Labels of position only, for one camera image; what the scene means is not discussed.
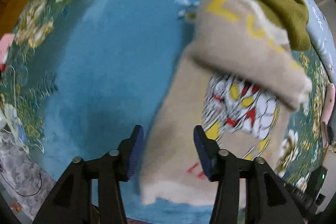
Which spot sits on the pink striped cloth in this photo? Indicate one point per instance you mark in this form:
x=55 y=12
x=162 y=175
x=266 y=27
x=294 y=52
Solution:
x=5 y=42

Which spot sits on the olive green knit garment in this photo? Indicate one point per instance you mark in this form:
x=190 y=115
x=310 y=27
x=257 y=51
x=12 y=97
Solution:
x=292 y=16

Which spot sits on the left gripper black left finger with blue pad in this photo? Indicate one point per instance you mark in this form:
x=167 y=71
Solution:
x=89 y=191

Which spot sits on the pink cloth at bed edge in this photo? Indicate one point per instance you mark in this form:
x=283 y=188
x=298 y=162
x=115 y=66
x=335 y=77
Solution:
x=326 y=113

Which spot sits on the beige knit sweater with emblem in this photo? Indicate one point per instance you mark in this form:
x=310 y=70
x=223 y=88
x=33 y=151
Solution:
x=238 y=80

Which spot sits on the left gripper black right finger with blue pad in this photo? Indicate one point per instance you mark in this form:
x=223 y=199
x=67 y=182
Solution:
x=267 y=200

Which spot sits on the grey patterned pillow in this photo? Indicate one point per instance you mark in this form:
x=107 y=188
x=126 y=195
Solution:
x=23 y=178

